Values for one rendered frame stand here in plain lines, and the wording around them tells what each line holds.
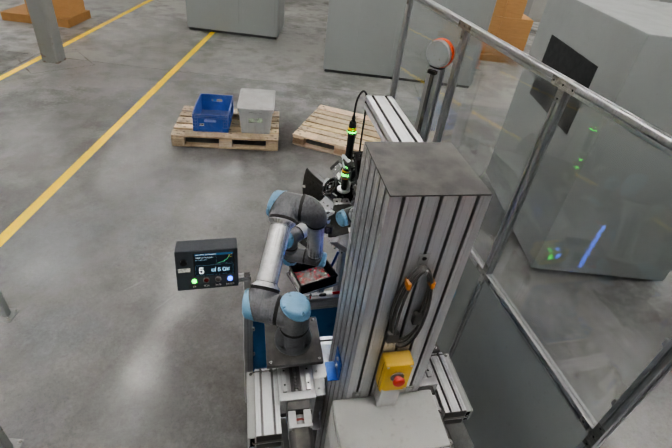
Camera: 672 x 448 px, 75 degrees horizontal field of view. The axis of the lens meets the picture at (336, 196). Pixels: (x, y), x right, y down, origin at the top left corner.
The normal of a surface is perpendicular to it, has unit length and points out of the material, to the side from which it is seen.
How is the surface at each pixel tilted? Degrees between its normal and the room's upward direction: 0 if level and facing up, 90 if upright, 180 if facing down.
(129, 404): 0
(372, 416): 0
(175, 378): 0
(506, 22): 90
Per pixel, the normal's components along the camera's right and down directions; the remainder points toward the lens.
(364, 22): -0.04, 0.57
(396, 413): 0.11, -0.81
